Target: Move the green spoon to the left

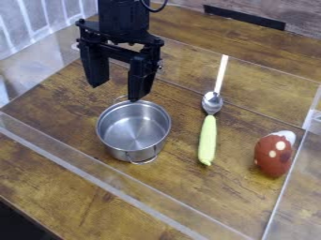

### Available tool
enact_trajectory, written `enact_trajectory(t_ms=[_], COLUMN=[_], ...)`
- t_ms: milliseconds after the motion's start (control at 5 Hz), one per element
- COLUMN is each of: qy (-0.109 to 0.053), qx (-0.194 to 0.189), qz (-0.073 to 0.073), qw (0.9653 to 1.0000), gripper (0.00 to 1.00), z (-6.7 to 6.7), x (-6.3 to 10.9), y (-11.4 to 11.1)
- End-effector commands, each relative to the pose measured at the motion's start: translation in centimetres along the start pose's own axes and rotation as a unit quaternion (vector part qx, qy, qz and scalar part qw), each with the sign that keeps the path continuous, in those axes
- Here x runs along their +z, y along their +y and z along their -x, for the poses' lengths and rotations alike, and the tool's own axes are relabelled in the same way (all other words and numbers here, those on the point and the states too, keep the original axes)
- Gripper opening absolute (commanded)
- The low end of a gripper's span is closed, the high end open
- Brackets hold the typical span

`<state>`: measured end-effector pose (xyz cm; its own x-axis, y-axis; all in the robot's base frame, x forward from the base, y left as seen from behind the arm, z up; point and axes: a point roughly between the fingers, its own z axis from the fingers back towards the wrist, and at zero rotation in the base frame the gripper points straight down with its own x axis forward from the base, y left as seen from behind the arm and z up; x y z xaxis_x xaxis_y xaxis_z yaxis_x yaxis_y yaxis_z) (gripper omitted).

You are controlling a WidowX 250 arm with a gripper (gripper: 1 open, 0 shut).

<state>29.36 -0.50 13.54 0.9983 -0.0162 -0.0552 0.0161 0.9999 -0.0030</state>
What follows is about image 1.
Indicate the clear acrylic right barrier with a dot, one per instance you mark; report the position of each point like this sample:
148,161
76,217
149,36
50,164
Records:
295,215

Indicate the black bar on table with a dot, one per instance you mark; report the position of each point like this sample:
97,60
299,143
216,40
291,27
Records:
243,17

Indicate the clear acrylic barrier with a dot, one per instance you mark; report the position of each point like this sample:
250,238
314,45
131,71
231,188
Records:
295,215
157,204

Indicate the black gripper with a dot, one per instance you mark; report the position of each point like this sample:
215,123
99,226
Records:
97,46

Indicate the green handled metal spoon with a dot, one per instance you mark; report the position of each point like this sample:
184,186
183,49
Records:
211,104

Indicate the clear acrylic front barrier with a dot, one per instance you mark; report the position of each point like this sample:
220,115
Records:
157,204

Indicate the stainless steel pot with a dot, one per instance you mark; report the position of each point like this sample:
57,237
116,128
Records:
132,129

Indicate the red spotted mushroom toy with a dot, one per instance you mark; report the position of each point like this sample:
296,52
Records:
272,153

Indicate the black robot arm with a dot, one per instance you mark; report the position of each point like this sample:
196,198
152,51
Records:
124,16

